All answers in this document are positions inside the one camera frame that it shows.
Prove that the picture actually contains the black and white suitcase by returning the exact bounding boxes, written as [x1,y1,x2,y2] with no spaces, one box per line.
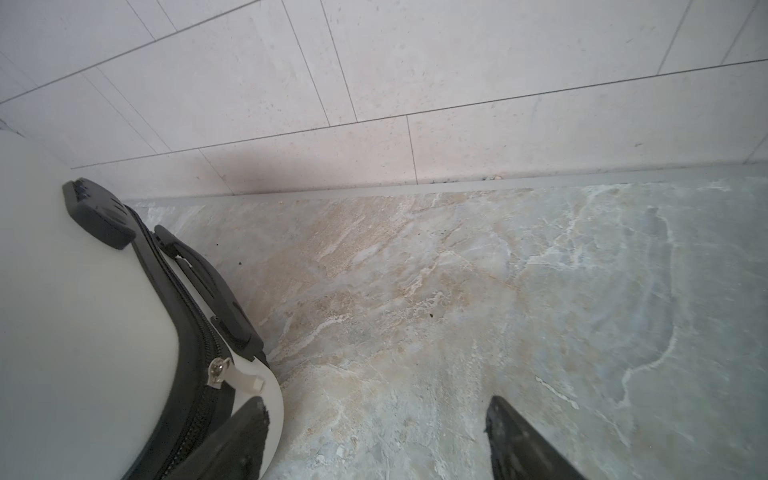
[1,131,284,479]

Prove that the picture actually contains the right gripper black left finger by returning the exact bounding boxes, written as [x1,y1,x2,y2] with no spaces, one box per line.
[168,397,270,480]

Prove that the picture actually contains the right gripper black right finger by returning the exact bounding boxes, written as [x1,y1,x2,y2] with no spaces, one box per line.
[484,395,585,480]

